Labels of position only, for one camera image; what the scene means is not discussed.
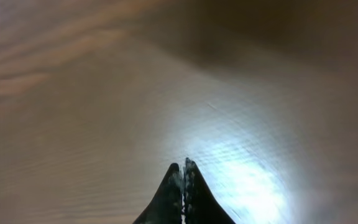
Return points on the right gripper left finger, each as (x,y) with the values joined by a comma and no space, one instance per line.
(166,205)

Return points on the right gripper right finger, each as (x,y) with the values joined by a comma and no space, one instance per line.
(200,206)

